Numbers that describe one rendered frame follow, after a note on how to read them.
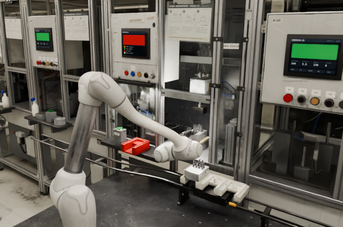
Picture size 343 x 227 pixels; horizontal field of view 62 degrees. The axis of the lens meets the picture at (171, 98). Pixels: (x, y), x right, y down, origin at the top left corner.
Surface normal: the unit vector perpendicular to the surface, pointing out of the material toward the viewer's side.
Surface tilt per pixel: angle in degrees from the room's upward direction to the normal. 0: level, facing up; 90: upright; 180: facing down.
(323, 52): 90
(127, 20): 90
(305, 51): 90
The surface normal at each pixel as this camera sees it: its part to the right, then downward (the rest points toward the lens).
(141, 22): -0.57, 0.18
